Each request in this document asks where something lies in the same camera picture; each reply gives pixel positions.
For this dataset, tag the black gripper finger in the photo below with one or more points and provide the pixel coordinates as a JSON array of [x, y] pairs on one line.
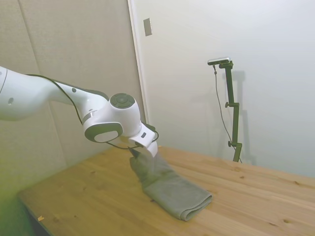
[[135, 153]]

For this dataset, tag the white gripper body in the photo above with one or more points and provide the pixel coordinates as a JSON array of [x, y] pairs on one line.
[[147, 137]]

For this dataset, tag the grey terry towel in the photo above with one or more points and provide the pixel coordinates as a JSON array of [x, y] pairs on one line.
[[172, 191]]

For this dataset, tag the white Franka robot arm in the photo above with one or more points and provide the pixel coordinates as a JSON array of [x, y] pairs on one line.
[[44, 98]]

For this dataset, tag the small orange tape scrap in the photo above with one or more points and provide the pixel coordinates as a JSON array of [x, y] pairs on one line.
[[40, 218]]

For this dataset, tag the white vertical wall trim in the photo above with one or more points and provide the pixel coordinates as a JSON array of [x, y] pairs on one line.
[[139, 61]]

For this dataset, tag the dark green camera stand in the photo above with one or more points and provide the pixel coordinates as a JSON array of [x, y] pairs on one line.
[[233, 113]]

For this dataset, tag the silver exterior camera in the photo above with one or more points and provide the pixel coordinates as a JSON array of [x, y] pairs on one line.
[[219, 60]]

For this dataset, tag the grey wall switch plate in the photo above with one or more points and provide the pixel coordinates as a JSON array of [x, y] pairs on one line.
[[147, 27]]

